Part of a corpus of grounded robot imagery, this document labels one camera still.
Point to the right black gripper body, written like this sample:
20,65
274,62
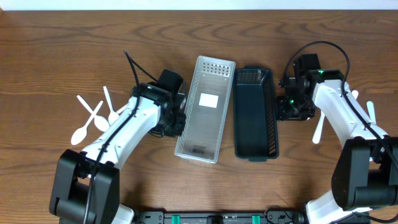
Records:
294,107

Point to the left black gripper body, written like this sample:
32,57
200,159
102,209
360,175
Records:
174,124

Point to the white plastic fork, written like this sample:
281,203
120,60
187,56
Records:
318,131

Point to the pink plastic fork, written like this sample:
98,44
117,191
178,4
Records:
355,94

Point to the pale blue plastic fork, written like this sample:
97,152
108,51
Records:
371,111

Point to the white plastic spoon under arm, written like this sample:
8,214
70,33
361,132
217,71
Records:
119,111

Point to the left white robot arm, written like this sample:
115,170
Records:
86,185

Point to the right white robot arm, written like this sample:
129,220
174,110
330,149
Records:
365,176

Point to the clear plastic basket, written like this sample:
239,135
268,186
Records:
206,110

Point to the dark green plastic basket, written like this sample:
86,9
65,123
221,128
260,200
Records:
255,124

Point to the white plastic spoon upright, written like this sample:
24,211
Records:
113,116

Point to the white plastic spoon crossed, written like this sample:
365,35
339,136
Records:
100,122

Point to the white plastic spoon far left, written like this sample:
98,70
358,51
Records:
81,132

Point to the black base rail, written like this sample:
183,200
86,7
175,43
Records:
270,216

